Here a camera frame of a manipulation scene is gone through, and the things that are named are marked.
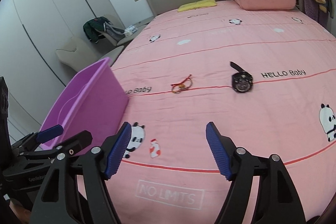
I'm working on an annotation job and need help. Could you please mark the dark green jacket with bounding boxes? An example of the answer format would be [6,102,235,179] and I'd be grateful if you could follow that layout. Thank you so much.
[83,16,125,43]

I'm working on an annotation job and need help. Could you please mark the beige far chair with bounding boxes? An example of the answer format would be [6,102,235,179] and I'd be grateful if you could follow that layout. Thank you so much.
[101,14,139,47]

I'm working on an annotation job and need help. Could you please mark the purple plastic basin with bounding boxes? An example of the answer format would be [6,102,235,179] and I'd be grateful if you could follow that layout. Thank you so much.
[41,57,129,155]

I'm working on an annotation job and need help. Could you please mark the white tissue pack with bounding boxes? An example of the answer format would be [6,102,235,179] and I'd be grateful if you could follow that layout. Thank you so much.
[123,25,138,37]

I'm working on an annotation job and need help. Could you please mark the person's left hand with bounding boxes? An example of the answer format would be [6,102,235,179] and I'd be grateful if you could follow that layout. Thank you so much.
[10,200,31,224]

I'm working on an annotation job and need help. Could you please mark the white wardrobe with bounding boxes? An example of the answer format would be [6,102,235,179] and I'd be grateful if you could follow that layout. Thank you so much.
[1,0,117,142]

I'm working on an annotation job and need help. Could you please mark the black wrist watch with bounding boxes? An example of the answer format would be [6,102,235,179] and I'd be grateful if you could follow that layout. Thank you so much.
[230,61,253,93]

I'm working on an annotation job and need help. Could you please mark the pink bed sheet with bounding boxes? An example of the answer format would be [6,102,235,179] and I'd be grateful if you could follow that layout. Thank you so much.
[106,1,335,223]

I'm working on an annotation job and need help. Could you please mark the beige near chair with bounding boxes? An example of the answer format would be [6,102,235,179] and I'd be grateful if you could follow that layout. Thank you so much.
[55,37,125,72]

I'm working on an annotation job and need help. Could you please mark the beige chair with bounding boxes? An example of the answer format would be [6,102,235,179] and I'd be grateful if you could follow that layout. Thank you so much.
[101,14,139,47]
[55,37,125,72]

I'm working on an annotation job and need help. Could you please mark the red cord charm bracelet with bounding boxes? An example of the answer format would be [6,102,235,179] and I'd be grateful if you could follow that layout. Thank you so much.
[170,73,194,94]

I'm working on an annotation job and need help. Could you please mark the yellow small pillow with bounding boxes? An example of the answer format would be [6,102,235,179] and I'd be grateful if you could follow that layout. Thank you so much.
[177,0,217,12]

